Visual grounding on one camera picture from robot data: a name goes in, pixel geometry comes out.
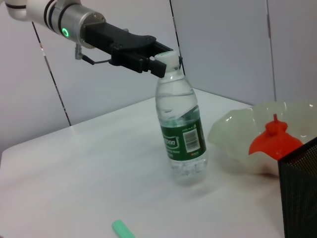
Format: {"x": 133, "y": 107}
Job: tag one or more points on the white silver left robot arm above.
{"x": 37, "y": 12}

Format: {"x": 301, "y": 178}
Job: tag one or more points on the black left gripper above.
{"x": 123, "y": 47}

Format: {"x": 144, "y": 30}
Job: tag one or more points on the orange toy fruit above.
{"x": 272, "y": 146}

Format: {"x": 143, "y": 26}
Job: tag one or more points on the mint green pen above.
{"x": 121, "y": 229}

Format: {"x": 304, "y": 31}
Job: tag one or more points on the black mesh pen holder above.
{"x": 302, "y": 193}

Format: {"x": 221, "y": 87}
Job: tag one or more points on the pale green wavy fruit plate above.
{"x": 235, "y": 138}

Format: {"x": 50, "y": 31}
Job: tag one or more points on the clear green-label water bottle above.
{"x": 183, "y": 143}

